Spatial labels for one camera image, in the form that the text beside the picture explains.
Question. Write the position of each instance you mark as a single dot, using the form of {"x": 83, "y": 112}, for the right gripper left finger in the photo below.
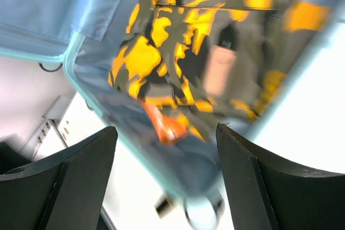
{"x": 64, "y": 190}

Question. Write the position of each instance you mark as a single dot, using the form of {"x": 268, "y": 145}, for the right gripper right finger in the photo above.
{"x": 267, "y": 191}

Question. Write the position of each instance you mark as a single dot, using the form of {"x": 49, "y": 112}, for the orange tie-dye garment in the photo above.
{"x": 168, "y": 129}

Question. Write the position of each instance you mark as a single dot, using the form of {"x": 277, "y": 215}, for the beige foundation bottle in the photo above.
{"x": 222, "y": 57}

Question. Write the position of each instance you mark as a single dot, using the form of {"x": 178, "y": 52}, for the camouflage yellow green garment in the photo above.
{"x": 164, "y": 53}

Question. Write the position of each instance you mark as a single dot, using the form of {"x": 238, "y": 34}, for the light blue open suitcase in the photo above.
{"x": 83, "y": 38}

